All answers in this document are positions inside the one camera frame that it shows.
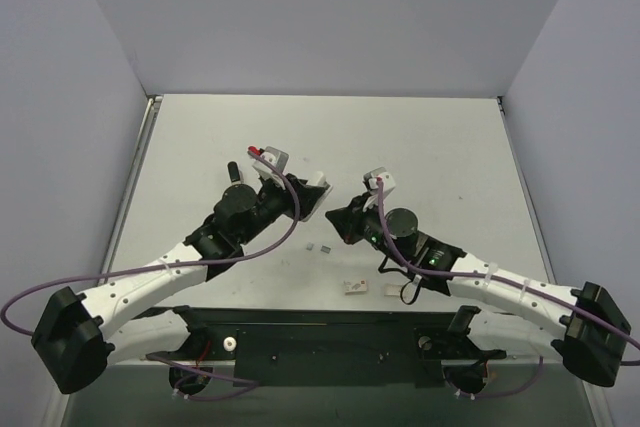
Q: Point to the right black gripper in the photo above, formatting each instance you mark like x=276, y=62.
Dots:
x=353, y=222

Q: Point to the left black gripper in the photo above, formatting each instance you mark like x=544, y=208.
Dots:
x=298, y=198

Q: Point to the small metal stapler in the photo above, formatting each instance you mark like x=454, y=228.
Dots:
x=235, y=173

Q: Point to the white stapler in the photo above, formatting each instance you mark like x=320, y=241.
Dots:
x=312, y=193

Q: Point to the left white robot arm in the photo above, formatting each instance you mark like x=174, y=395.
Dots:
x=80, y=334

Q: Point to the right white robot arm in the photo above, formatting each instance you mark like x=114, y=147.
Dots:
x=581, y=326

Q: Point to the staple box with red label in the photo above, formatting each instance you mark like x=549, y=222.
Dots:
x=355, y=286

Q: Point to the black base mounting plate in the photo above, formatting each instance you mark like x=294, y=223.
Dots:
x=288, y=348

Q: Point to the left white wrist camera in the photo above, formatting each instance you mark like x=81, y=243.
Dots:
x=269, y=163

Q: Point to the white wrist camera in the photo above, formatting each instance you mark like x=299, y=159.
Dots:
x=269, y=163
x=378, y=183

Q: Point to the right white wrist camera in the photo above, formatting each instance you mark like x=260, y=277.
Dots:
x=378, y=183

